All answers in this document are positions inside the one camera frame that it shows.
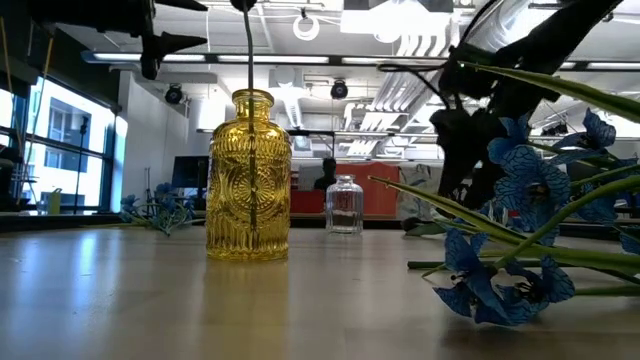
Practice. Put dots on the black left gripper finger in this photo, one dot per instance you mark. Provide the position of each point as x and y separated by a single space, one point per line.
180 4
152 50

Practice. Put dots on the blue artificial flower sprig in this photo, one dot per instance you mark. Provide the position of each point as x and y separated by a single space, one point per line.
470 295
530 185
162 205

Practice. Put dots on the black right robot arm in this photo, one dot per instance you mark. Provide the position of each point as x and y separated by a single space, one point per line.
555 35

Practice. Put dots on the yellow embossed glass vase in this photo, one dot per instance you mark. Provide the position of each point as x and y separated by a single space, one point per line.
248 180

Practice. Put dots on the clear glass vase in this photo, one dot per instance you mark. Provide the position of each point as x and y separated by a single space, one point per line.
344 205

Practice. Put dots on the black ceiling spotlight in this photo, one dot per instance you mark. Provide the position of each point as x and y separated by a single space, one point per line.
339 89
173 95

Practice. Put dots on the black monitor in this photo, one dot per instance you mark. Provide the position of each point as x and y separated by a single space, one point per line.
190 172

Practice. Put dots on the patterned white bag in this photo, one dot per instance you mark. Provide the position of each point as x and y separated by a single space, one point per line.
417 192

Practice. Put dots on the black tripod stand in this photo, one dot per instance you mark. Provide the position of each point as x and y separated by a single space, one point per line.
81 165

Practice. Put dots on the red cabinet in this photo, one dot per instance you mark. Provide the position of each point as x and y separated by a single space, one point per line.
375 195

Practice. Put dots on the person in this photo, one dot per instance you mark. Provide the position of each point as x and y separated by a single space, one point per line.
326 175

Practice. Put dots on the yellow-green jug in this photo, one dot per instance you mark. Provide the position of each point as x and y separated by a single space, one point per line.
54 202

